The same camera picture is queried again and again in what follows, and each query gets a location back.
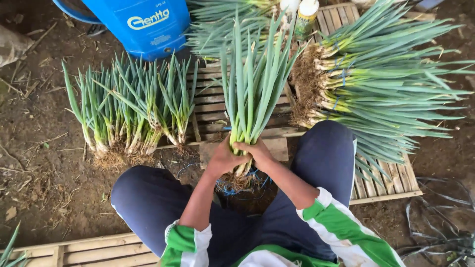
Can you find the person's left hand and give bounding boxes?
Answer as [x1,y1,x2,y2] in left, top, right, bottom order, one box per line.
[205,134,254,178]

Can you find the person's right hand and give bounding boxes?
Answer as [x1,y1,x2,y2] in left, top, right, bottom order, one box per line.
[233,137,277,173]

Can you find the green onion bundle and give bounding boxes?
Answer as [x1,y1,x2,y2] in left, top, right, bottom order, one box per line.
[218,10,309,193]

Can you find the small wooden board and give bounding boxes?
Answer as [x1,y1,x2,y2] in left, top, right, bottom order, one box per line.
[199,136,289,170]

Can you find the slatted wooden pallet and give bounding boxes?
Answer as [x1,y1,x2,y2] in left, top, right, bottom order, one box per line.
[155,3,424,205]

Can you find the person's navy trousers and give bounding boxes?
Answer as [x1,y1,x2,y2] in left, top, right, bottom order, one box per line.
[111,119,357,265]

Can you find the person's green white jacket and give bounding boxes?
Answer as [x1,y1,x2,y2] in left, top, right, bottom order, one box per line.
[160,186,407,267]

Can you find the row of loose green onions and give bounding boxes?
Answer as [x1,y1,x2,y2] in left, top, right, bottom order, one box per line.
[61,51,200,170]

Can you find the heap of green onion leaves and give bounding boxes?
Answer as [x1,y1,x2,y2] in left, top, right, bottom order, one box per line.
[185,0,283,62]

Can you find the white bottle with green label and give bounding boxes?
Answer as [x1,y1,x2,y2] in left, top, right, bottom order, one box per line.
[294,0,320,42]

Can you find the pile of tied onion bundles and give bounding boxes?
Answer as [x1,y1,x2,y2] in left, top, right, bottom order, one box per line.
[289,0,475,186]

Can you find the plain white bottle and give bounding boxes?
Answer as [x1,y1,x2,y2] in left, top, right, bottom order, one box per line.
[279,0,301,31]

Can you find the blue plastic sprayer tank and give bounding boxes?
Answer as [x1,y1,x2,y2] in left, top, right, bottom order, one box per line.
[81,0,192,62]

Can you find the slatted wooden bench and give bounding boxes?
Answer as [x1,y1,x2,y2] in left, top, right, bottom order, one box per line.
[0,232,161,267]

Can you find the dark sandal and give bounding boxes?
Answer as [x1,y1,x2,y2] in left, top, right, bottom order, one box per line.
[86,24,109,38]

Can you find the withered dark onion leaves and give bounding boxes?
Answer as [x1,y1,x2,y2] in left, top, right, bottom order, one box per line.
[396,176,475,267]

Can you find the blue plastic basin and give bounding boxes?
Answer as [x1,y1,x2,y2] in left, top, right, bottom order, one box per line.
[51,0,101,25]

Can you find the stray green onion leaves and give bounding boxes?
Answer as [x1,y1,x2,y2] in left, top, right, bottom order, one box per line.
[0,222,29,267]

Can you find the grey sack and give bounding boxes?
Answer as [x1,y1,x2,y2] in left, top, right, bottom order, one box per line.
[0,24,35,69]

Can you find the tangle of blue string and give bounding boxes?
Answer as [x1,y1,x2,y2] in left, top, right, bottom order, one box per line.
[177,162,273,201]

